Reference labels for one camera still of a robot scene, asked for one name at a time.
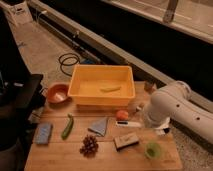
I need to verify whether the white dish brush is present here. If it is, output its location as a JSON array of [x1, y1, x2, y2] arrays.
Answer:
[[116, 121, 141, 128]]

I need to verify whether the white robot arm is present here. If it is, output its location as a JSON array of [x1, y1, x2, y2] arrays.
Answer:
[[143, 81, 213, 144]]

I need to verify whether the green plastic cup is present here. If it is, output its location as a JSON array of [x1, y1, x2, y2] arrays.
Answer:
[[145, 142, 162, 159]]

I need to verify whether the yellow banana in tub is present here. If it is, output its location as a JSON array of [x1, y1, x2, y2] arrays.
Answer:
[[100, 86, 121, 93]]

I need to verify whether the yellow plastic tub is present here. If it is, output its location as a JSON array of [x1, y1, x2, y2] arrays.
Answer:
[[68, 64, 135, 106]]

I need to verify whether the orange peach fruit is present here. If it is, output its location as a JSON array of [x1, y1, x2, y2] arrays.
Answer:
[[116, 110, 129, 121]]

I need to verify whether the blue triangular cloth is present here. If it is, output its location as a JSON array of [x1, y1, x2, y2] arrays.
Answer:
[[88, 117, 108, 136]]

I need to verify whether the red bowl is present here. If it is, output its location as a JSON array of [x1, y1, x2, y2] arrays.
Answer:
[[46, 83, 68, 104]]

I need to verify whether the green cucumber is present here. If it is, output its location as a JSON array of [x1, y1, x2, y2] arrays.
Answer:
[[61, 114, 74, 140]]

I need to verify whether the brown rectangular block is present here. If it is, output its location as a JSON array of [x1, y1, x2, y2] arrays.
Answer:
[[114, 133, 139, 151]]

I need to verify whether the bunch of dark grapes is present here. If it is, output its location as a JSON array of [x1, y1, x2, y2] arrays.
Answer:
[[80, 135, 99, 157]]

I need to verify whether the blue sponge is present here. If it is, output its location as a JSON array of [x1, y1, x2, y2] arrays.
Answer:
[[35, 123, 52, 145]]

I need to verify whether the white box on floor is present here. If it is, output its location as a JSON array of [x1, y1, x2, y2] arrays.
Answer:
[[6, 1, 33, 26]]

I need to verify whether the black coiled cable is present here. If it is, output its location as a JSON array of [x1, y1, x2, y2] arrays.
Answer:
[[58, 52, 82, 77]]

